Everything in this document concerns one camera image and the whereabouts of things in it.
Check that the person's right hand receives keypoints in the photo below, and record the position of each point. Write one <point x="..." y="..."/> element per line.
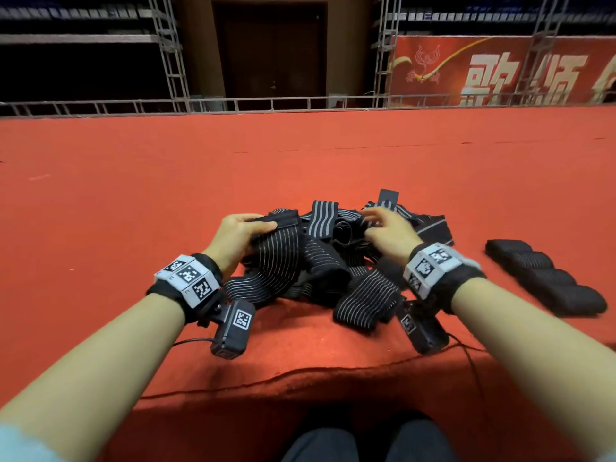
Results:
<point x="393" y="237"/>

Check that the person's left hand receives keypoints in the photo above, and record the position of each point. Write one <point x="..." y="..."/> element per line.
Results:
<point x="231" y="243"/>

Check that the person's left forearm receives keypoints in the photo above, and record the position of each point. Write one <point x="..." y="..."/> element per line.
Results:
<point x="91" y="380"/>

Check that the person's right forearm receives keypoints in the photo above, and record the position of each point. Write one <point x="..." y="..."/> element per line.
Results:
<point x="539" y="356"/>

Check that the black wristband with marker tags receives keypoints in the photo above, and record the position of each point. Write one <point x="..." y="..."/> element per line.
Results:
<point x="438" y="272"/>
<point x="188" y="284"/>

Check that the metal railing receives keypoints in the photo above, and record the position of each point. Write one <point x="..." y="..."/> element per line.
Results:
<point x="241" y="104"/>

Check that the metal truss column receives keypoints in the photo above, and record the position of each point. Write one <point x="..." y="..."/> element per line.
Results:
<point x="387" y="48"/>
<point x="170" y="53"/>
<point x="541" y="43"/>

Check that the dark brown door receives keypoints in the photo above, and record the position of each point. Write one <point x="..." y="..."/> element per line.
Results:
<point x="269" y="53"/>

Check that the red banner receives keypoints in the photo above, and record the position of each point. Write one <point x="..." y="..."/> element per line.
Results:
<point x="500" y="72"/>

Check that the black trousers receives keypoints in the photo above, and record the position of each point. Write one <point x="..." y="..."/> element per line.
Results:
<point x="366" y="442"/>

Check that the tiered bleacher seats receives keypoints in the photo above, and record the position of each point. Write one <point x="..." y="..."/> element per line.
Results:
<point x="481" y="12"/>
<point x="72" y="26"/>

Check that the light blue sleeve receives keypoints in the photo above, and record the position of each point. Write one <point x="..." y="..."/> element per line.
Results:
<point x="24" y="445"/>

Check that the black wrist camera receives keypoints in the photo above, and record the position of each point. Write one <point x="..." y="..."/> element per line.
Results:
<point x="234" y="327"/>
<point x="422" y="330"/>

